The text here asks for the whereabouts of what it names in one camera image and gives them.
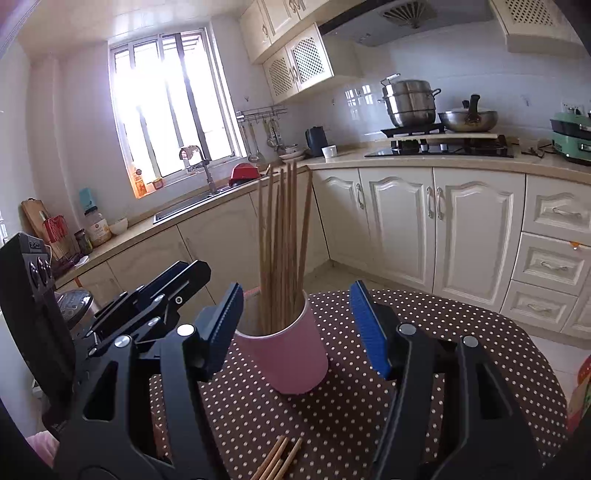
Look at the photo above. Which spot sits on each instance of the white wall socket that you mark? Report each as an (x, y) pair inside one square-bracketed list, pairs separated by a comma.
[(572, 110)]

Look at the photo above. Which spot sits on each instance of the dark small utensils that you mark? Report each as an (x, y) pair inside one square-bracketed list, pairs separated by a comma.
[(538, 148)]

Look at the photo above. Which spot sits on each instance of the large glass jar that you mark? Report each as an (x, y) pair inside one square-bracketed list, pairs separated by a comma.
[(99, 233)]

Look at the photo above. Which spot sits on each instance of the metal wall utensil rack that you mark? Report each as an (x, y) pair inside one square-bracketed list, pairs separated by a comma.
[(261, 113)]

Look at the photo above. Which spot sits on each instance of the stainless steel steamer pot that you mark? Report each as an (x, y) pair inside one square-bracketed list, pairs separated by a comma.
[(411, 106)]

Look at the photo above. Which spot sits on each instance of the steel wok with lid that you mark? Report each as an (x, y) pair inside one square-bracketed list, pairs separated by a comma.
[(468, 121)]

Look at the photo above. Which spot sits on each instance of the cream cabinet drawer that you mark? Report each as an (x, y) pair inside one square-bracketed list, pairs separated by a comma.
[(558, 207), (540, 307), (549, 265)]

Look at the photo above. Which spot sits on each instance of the dark rice cooker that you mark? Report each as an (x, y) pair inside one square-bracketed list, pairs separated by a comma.
[(71, 304)]

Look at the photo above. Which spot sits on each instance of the cream upper kitchen cabinets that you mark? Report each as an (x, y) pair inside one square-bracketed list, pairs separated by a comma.
[(272, 23)]

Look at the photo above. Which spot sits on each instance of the wide cream lattice door cabinet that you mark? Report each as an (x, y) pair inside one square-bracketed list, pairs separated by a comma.
[(531, 18)]

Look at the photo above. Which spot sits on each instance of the small white bowl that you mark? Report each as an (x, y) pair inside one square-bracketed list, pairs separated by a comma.
[(118, 226)]

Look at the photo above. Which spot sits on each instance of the small cream lattice door cabinet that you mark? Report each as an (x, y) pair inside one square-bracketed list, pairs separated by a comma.
[(300, 60)]

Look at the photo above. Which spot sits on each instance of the barred kitchen window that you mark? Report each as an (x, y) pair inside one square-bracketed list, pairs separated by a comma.
[(175, 106)]

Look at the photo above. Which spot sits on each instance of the black gas stove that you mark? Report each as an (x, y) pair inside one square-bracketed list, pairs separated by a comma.
[(438, 150)]

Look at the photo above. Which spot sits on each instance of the small white mug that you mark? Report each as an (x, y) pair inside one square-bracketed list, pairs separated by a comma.
[(329, 152)]

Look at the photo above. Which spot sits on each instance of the light blue box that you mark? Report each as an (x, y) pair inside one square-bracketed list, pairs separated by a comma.
[(85, 198)]

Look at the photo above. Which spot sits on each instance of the cream lower kitchen cabinets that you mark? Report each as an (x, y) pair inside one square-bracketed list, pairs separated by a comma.
[(401, 221)]

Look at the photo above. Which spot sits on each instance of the cream kitchen cabinets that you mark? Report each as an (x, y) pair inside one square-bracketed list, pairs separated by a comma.
[(401, 221), (272, 23)]

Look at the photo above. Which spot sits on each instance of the grey range hood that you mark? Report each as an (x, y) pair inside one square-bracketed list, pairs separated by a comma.
[(360, 27)]

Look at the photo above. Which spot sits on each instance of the pink cylindrical cup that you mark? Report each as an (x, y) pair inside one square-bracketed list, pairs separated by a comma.
[(286, 360)]

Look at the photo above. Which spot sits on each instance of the stack of white bowls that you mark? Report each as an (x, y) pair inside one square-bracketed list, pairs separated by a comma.
[(293, 154)]

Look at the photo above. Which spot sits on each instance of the brown polka dot tablecloth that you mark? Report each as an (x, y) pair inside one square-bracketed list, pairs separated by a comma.
[(323, 415)]

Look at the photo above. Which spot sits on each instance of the stainless steel sink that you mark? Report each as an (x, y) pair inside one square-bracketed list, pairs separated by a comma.
[(184, 210)]

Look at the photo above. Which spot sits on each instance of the small dark jar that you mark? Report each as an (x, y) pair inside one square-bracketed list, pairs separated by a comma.
[(83, 242)]

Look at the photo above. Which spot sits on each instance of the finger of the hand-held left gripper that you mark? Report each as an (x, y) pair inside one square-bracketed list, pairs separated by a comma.
[(194, 277), (159, 281)]

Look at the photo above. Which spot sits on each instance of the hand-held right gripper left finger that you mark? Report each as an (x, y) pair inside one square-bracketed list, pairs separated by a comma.
[(226, 332)]

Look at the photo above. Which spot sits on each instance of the bunch of wooden chopsticks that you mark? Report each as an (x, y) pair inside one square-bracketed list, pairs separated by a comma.
[(281, 286)]

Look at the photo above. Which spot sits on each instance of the green electric cooker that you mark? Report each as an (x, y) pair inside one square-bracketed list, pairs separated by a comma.
[(572, 138)]

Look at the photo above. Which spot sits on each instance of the person's left forearm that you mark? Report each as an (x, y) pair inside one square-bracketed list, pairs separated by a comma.
[(41, 447)]

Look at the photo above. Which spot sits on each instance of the small red jar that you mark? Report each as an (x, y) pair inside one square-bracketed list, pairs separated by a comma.
[(157, 183)]

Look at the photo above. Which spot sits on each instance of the dark electric kettle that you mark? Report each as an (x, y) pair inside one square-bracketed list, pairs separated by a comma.
[(316, 143)]

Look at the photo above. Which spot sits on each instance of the red pot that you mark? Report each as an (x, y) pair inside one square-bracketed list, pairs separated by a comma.
[(244, 174)]

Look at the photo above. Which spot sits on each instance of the wooden cutting board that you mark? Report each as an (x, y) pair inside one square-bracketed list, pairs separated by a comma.
[(32, 214)]

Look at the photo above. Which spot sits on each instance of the hanging metal ladle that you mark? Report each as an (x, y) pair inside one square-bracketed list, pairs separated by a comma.
[(253, 157)]

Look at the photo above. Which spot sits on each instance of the hanging metal spatula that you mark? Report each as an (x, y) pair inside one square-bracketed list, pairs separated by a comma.
[(273, 138)]

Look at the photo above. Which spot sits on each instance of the orange bottle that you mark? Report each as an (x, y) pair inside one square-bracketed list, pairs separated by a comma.
[(139, 184)]

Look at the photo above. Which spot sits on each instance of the red net bag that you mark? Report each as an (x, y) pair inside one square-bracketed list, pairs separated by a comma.
[(55, 228)]

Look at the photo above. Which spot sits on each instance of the metal sink faucet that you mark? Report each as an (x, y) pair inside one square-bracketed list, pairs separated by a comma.
[(207, 177)]

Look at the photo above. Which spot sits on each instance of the light wooden board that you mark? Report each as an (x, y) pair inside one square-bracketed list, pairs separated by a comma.
[(415, 138)]

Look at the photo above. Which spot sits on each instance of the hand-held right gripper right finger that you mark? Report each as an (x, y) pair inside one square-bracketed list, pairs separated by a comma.
[(371, 332)]

